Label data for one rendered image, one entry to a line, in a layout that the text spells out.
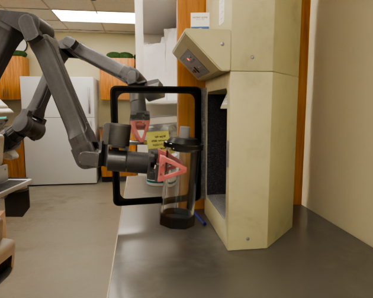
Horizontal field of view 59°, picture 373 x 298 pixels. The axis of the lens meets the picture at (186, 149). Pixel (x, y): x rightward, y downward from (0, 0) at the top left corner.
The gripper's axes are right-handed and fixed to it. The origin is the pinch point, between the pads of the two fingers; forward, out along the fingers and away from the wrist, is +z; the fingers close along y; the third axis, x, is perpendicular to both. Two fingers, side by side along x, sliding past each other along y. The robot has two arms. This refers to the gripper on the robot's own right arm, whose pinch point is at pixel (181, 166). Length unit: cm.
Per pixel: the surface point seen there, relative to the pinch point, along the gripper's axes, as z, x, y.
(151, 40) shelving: -8, -70, 219
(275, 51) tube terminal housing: 19.9, -32.5, -5.1
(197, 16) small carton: 0.3, -40.2, 2.9
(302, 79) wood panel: 46, -31, 31
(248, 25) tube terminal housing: 11.9, -37.7, -5.7
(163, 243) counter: -2.5, 22.6, 0.2
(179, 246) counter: 1.7, 22.1, -2.3
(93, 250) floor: -43, 125, 209
